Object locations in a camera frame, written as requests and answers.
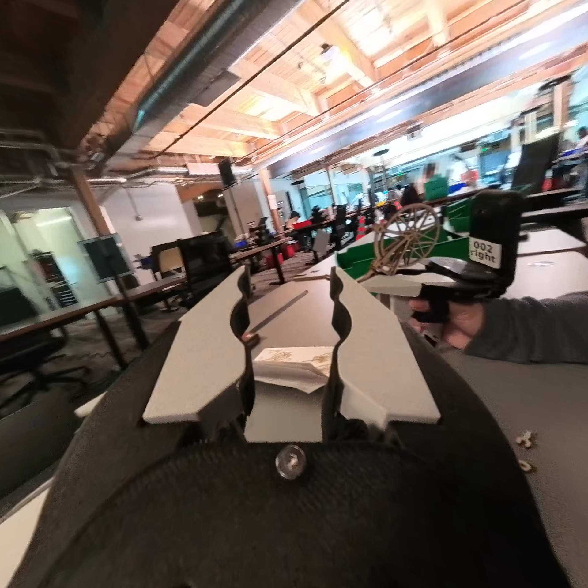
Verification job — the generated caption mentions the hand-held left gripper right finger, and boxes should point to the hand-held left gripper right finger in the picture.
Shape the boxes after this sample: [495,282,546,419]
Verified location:
[322,266,442,437]

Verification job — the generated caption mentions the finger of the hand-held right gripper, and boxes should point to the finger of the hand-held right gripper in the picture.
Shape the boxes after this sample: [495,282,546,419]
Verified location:
[360,271,425,298]

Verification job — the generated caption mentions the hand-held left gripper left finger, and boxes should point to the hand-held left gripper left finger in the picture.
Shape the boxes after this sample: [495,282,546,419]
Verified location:
[142,266,255,437]

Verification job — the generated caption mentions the wooden wheel assembly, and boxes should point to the wooden wheel assembly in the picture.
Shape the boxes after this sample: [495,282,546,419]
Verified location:
[358,202,443,283]

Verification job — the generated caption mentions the person's right hand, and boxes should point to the person's right hand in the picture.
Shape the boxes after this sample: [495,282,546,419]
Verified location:
[409,296,488,351]

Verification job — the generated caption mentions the green plastic crate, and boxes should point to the green plastic crate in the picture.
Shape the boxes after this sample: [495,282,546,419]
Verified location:
[337,198,476,280]

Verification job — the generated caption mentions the folded instruction paper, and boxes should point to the folded instruction paper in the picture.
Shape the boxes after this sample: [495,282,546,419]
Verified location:
[250,345,336,395]

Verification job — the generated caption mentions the monitor on stand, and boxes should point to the monitor on stand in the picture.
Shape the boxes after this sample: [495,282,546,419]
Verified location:
[78,233,138,295]

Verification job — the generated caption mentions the brown office desk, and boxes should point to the brown office desk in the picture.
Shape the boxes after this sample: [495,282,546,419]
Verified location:
[0,271,189,368]

